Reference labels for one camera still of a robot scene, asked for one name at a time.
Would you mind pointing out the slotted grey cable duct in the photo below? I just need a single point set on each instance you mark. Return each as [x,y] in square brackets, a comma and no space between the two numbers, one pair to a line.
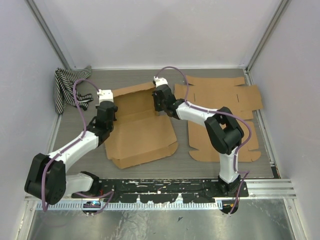
[94,205]

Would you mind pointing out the aluminium front rail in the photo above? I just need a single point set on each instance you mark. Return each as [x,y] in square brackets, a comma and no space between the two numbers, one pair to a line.
[261,188]

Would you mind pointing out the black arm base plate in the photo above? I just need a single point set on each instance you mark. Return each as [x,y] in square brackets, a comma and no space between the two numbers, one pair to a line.
[159,191]

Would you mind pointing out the brown cardboard box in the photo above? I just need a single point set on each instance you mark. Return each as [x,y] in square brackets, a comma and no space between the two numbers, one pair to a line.
[140,134]

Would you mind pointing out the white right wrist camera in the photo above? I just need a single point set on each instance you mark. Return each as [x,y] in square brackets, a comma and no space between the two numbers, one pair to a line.
[159,81]

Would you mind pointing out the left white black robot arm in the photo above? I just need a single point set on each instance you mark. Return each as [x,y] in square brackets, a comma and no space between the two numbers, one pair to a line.
[47,178]

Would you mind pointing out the black white striped cloth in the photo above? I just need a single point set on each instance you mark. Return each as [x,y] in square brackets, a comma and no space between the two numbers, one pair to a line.
[63,88]

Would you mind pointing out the right aluminium corner post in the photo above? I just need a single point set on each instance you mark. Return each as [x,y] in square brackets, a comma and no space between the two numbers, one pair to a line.
[281,8]

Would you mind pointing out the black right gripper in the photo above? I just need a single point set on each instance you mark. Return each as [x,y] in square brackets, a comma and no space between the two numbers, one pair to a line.
[157,108]

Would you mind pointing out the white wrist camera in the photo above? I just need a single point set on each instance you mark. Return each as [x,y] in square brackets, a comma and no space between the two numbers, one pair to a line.
[159,81]
[105,96]

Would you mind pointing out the left aluminium corner post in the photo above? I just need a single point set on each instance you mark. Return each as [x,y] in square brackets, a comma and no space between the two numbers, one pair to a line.
[44,18]

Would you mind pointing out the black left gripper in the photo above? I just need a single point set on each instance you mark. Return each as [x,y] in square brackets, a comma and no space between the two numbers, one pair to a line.
[115,119]

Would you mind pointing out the aluminium corner post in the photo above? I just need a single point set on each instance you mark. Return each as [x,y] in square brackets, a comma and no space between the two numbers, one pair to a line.
[281,8]
[44,18]

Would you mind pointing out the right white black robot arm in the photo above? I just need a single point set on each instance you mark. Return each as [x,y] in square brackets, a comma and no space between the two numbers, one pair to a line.
[224,132]

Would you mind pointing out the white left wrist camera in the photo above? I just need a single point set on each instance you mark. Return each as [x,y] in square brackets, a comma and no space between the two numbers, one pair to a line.
[105,96]

